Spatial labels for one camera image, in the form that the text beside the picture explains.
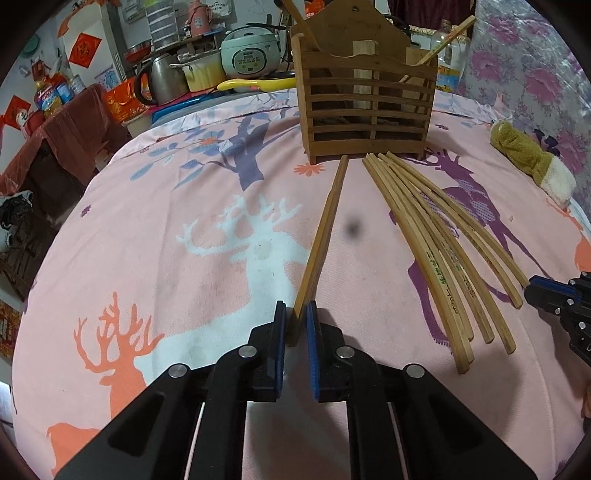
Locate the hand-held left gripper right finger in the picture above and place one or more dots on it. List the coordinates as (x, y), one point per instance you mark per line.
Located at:
(312, 350)

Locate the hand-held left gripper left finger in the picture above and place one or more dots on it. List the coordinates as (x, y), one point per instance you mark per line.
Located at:
(278, 341)

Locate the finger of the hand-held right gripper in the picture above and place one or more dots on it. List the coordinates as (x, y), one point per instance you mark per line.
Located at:
(549, 293)

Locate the bundle of light wooden chopsticks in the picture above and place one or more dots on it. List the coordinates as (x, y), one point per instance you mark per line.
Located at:
(415, 221)

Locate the wooden slatted chopstick holder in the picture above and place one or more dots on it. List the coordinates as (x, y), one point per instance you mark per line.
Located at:
(369, 115)

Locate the yellow-green plush towel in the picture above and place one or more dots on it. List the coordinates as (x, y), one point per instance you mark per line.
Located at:
(521, 147)

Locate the clear plastic bottle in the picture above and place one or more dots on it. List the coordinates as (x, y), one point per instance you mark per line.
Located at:
(455, 60)

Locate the blue board under cookware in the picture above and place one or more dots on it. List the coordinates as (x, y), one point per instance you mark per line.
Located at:
(180, 104)

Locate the yellow frying pan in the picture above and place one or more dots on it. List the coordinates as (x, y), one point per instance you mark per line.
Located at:
(249, 84)

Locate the light wooden chopstick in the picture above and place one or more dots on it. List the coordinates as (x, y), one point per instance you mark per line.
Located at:
(450, 39)

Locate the yellow pot with lid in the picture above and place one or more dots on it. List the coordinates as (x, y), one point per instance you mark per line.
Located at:
(203, 74)

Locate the red orange box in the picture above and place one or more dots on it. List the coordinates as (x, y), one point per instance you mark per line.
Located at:
(122, 101)

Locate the stainless steel kettle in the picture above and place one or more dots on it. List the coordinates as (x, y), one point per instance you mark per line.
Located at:
(164, 78)

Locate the dark cloth bundle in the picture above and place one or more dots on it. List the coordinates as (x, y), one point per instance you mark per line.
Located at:
(16, 221)

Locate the pale green rice cooker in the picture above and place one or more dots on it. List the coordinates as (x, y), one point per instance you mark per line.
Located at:
(251, 50)

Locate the table with red cloth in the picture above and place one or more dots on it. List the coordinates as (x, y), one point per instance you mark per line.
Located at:
(60, 124)

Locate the dark red curtain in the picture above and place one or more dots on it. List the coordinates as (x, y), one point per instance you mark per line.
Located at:
(429, 9)

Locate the red bowl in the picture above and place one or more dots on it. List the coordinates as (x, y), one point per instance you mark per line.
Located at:
(137, 50)

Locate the blue cans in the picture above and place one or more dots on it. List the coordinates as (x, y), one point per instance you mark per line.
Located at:
(69, 90)

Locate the pink thermos jug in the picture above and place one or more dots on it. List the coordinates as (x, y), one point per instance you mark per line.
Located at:
(199, 18)

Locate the green striped container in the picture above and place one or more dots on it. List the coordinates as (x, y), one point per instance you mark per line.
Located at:
(161, 25)

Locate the cooking oil bottle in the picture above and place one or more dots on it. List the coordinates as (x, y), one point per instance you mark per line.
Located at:
(46, 97)

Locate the red diamond paper decoration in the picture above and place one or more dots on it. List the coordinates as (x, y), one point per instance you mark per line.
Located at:
(84, 50)
(17, 110)

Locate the white refrigerator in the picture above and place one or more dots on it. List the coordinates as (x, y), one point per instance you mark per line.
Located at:
(106, 37)

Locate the teal plate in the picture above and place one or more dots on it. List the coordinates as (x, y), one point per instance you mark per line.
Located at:
(29, 46)

